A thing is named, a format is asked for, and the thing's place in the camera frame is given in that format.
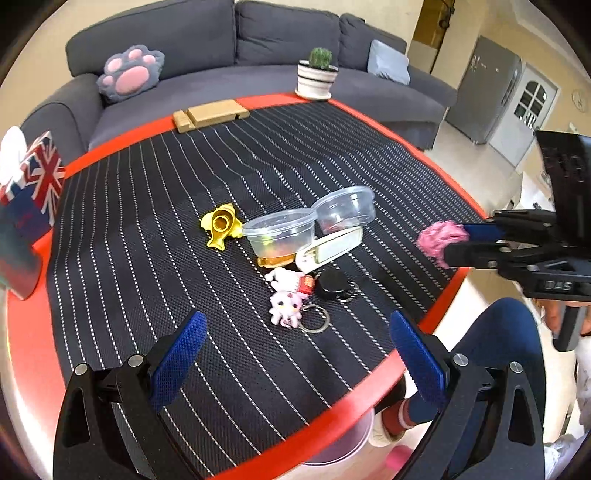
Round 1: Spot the white slipper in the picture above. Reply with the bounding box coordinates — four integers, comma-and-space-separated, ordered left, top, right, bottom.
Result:
369, 413, 403, 448

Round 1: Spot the person's white printed hoodie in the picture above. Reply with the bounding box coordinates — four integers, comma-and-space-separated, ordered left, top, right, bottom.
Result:
544, 431, 587, 480

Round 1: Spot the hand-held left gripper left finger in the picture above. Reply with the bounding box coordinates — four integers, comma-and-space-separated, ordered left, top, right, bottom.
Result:
53, 310, 208, 480

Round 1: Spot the person's right hand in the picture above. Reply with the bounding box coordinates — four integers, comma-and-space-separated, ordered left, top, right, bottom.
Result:
544, 299, 563, 334

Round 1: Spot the white plush keychain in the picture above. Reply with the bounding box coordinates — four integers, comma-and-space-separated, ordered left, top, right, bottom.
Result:
264, 268, 317, 296

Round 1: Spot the pink round bin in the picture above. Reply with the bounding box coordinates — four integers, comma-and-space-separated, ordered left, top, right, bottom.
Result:
302, 411, 375, 467

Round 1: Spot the grey pink paw cushion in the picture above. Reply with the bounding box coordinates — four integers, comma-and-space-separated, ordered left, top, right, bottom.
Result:
96, 45, 165, 103

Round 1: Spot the red table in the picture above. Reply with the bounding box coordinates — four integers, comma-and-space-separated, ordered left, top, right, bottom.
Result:
7, 92, 490, 480

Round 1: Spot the clear round plastic container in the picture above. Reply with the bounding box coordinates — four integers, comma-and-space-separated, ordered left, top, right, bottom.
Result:
241, 209, 317, 268
315, 185, 376, 234

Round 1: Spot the black badge reel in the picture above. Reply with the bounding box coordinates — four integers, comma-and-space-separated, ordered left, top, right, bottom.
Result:
316, 269, 360, 303

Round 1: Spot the silver refrigerator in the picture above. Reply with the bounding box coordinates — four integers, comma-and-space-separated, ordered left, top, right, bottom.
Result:
445, 36, 522, 145

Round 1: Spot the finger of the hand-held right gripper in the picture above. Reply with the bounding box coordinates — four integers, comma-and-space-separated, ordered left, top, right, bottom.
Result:
442, 241, 573, 281
457, 210, 557, 244

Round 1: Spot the pink fuzzy pom-pom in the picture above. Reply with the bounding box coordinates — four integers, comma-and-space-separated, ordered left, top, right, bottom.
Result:
418, 220, 469, 268

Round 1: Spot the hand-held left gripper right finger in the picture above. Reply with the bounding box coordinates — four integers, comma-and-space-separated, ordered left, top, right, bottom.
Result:
389, 310, 546, 480

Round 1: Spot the flag print tissue box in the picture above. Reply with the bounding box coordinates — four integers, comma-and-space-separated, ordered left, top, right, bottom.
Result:
0, 130, 66, 241

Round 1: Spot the light grey square cushion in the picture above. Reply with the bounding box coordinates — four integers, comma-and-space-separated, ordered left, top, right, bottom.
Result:
368, 39, 411, 85

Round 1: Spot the white tissue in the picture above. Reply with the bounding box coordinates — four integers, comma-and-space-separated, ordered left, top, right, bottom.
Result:
0, 126, 27, 185

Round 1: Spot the yellow plastic toy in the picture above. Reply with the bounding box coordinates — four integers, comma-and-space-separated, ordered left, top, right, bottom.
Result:
200, 204, 245, 251

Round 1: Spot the potted cactus in striped pot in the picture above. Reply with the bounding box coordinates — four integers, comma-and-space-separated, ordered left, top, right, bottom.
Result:
295, 47, 339, 100

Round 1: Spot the white panelled door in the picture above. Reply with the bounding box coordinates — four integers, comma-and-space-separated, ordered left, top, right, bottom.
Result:
489, 62, 559, 167

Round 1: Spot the white rectangular plastic case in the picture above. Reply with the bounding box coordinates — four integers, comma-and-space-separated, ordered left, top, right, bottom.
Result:
295, 226, 363, 273

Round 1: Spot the grey fabric sofa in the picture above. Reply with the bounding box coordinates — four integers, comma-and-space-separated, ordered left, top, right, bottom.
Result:
18, 0, 458, 158

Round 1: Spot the pink octopus keychain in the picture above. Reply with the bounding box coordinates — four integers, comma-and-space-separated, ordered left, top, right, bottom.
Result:
270, 291, 331, 333

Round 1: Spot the wooden phone stand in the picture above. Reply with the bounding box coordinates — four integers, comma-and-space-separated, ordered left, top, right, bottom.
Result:
173, 99, 250, 134

